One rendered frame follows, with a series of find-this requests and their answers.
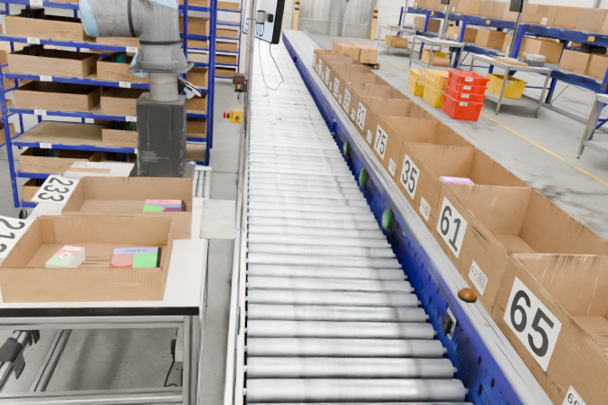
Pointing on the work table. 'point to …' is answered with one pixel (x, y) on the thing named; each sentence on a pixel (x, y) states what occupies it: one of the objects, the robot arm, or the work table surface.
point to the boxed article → (67, 258)
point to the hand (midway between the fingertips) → (199, 92)
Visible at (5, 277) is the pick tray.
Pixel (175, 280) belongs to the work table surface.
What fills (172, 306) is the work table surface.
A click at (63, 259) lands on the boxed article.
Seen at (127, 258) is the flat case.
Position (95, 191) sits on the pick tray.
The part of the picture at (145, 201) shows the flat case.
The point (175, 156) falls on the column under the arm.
